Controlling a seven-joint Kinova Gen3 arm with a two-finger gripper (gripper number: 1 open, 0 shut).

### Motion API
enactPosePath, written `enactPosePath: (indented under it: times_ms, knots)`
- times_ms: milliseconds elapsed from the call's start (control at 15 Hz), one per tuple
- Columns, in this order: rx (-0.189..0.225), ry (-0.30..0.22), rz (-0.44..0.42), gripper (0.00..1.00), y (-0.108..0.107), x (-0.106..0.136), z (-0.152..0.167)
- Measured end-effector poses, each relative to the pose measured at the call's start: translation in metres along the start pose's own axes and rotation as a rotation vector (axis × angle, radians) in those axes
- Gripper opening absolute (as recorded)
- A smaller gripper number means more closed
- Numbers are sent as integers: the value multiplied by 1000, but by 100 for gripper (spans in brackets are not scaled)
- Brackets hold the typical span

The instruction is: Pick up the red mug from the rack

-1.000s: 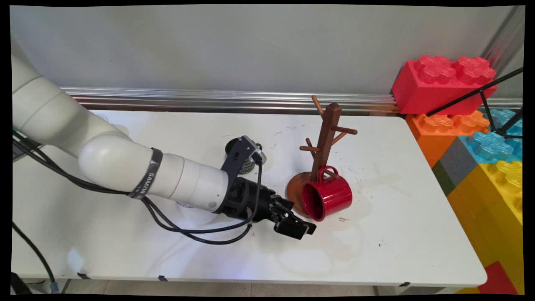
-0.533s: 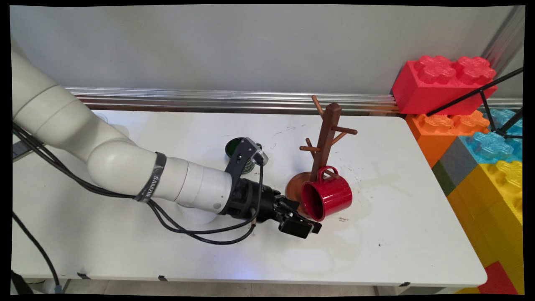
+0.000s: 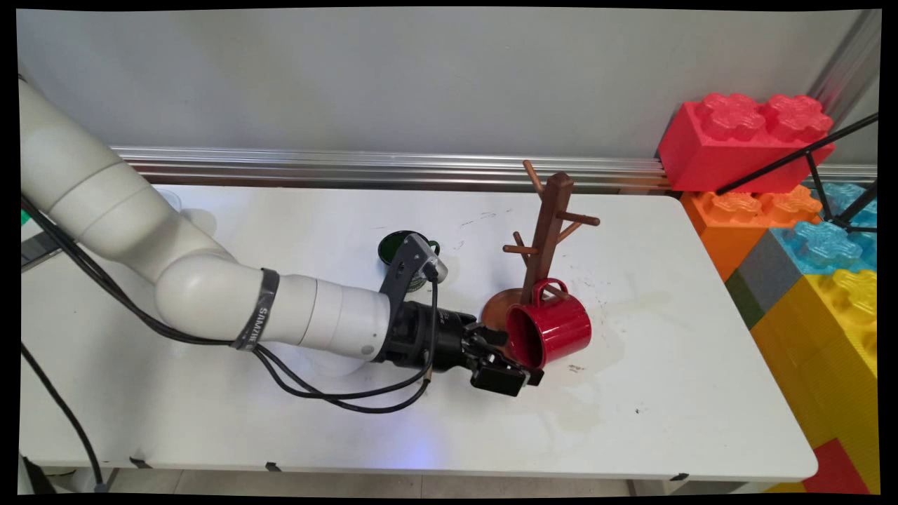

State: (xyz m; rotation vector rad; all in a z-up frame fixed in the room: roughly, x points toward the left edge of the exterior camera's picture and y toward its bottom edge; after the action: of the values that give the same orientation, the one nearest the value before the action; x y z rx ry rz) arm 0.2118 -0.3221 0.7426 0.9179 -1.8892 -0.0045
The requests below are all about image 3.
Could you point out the brown wooden mug tree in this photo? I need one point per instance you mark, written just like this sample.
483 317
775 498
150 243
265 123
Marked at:
554 210

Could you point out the horizontal aluminium rail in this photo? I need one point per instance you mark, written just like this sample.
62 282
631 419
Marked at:
351 165

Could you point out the large red toy brick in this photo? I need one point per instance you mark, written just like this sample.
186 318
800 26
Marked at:
708 154

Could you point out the large yellow toy brick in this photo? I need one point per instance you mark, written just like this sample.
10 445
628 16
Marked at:
828 365

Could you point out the slanted aluminium post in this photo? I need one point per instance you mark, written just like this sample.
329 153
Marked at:
852 56

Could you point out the black tripod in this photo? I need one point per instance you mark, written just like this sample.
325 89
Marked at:
772 167

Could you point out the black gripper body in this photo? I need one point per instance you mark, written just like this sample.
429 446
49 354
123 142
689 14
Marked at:
428 337

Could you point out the grey smartphone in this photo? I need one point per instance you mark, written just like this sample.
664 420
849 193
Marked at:
35 254

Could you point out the bright green toy brick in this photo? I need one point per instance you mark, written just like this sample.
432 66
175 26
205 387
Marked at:
25 217

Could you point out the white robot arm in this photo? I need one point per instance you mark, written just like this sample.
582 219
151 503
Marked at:
210 294

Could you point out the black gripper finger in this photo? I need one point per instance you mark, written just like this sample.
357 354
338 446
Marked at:
501 375
487 335

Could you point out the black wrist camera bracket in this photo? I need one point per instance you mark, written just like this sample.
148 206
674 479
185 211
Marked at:
403 270

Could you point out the orange toy brick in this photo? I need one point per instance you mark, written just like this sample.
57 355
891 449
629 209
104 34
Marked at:
722 238

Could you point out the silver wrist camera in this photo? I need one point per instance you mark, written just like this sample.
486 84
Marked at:
435 269

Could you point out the dark green enamel mug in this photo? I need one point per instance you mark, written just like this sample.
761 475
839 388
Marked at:
391 247

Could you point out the blue bowl white inside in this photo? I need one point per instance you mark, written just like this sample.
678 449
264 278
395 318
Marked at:
172 200

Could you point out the blue toy brick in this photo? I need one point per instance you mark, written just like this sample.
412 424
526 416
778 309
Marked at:
821 245

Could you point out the red ceramic mug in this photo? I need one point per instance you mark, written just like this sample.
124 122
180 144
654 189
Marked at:
561 326

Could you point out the dark green toy brick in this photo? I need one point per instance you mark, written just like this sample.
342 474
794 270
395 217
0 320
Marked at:
744 301

